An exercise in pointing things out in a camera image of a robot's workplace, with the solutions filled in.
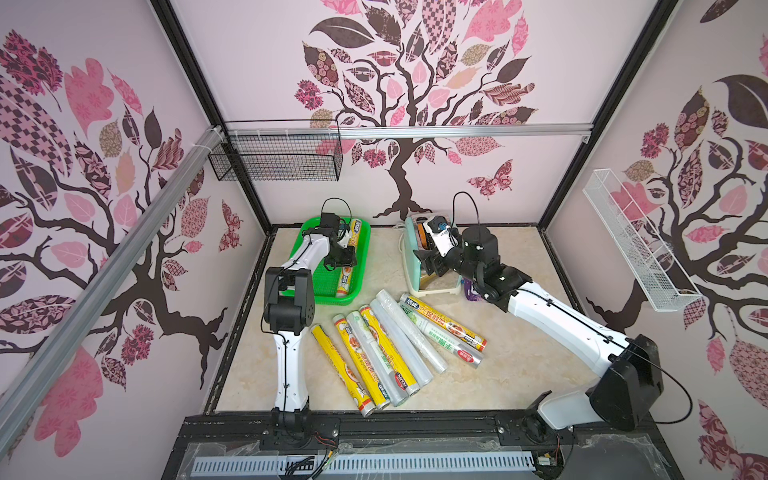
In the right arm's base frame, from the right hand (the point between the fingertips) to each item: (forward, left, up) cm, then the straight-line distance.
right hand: (427, 243), depth 77 cm
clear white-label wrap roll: (-28, +11, -25) cm, 39 cm away
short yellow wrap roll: (+7, +25, -21) cm, 33 cm away
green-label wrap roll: (-16, -5, -24) cm, 29 cm away
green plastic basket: (+7, +33, -27) cm, 44 cm away
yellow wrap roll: (-33, +18, -25) cm, 45 cm away
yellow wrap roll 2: (-11, +26, -25) cm, 38 cm away
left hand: (+12, +26, -24) cm, 37 cm away
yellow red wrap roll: (-11, -8, -25) cm, 29 cm away
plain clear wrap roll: (-20, 0, -25) cm, 32 cm away
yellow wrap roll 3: (-19, +11, -25) cm, 33 cm away
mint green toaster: (+2, +1, -21) cm, 21 cm away
